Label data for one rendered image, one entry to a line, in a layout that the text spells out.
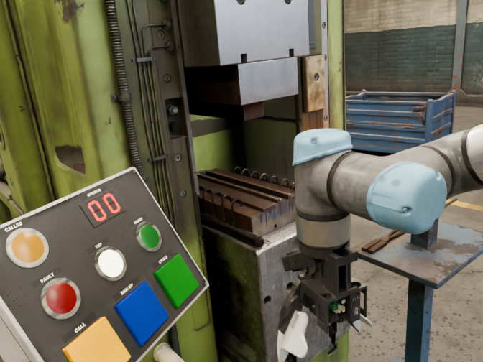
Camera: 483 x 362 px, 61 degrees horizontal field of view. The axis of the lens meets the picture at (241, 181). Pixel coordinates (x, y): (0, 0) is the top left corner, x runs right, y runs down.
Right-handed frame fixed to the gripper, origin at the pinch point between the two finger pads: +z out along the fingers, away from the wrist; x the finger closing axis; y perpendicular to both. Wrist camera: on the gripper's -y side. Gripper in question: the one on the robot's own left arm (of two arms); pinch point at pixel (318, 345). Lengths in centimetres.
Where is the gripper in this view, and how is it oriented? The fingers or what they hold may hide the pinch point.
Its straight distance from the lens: 72.3
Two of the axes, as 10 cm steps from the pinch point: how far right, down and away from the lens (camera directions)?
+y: 4.3, 2.5, -8.7
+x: 9.0, -2.1, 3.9
